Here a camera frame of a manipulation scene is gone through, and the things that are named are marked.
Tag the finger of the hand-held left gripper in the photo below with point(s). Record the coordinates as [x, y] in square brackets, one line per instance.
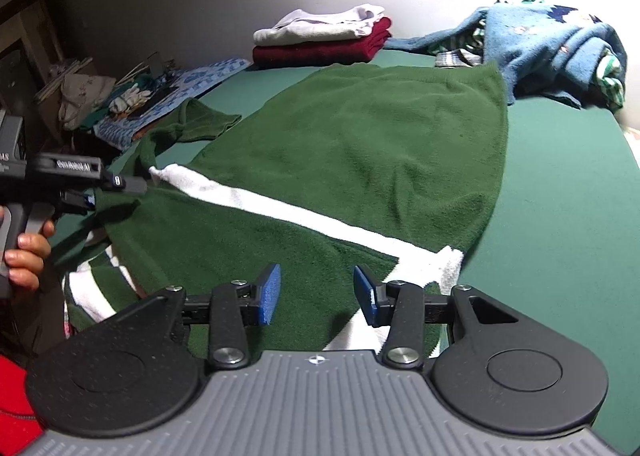
[80, 201]
[125, 183]

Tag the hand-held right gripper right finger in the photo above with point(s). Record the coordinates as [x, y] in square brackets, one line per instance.
[365, 293]

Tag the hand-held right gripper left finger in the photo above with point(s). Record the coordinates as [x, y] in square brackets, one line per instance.
[269, 293]

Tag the green white striped sweater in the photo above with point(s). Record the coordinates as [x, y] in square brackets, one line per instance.
[225, 246]

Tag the person's left hand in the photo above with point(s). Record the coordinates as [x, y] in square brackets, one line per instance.
[30, 256]

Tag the white gloves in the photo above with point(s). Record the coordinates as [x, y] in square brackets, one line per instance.
[127, 99]

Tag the bundle of wooden sticks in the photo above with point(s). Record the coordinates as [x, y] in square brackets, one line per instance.
[62, 79]

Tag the blue patterned towel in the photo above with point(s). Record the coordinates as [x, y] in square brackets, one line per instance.
[200, 79]

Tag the wooden shelf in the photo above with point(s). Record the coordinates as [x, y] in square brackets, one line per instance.
[35, 21]

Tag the green table cover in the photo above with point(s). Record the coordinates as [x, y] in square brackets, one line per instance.
[550, 236]

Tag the person's red garment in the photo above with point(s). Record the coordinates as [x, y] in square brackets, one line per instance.
[12, 406]

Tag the maroon sweater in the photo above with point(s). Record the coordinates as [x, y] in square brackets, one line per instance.
[320, 55]

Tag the white sweatshirt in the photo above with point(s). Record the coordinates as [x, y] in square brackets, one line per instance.
[310, 29]

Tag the grey striped shirt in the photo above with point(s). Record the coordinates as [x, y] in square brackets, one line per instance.
[457, 59]

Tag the blue knit sweater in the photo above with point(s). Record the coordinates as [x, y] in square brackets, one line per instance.
[530, 46]

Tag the yellow patterned table cover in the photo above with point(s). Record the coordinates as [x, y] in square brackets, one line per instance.
[634, 136]

